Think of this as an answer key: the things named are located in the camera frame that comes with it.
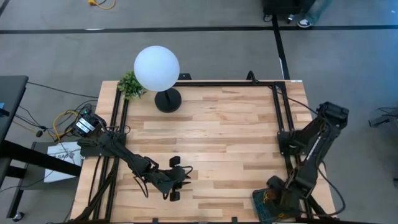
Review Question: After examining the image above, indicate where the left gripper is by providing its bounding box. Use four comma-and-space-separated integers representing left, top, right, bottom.
149, 156, 192, 202

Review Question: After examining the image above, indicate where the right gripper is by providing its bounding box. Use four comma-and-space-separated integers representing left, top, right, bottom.
266, 175, 301, 215

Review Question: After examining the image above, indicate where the blue rubber band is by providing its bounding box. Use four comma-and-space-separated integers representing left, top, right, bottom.
254, 194, 276, 221

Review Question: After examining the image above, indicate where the green potted plant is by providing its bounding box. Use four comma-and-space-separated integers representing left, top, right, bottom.
116, 70, 147, 101

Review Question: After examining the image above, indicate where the white globe table lamp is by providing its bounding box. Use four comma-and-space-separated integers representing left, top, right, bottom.
133, 45, 183, 114

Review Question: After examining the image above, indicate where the black floor stand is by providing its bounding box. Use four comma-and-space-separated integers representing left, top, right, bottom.
368, 107, 398, 128

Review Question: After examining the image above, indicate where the white printed sheet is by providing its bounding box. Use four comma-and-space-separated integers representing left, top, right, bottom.
43, 141, 83, 184

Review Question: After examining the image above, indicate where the grey flat board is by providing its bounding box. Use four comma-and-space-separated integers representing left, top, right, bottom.
19, 141, 82, 191

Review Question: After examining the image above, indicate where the person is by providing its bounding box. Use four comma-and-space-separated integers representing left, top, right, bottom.
297, 0, 333, 29

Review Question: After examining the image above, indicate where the black wheeled cart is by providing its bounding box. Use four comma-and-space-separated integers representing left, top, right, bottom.
261, 0, 307, 24

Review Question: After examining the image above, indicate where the black desk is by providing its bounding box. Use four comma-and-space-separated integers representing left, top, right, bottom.
0, 75, 83, 222

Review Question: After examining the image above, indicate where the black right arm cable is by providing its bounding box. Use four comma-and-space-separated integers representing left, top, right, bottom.
273, 86, 320, 116

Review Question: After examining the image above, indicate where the yellow arm cable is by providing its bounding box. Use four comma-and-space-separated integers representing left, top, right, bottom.
52, 110, 79, 141

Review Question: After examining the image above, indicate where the long black floor cable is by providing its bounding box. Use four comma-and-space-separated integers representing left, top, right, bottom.
26, 81, 100, 100

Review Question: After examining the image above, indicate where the yellow floor cable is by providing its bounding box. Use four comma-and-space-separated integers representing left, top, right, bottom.
87, 0, 116, 11

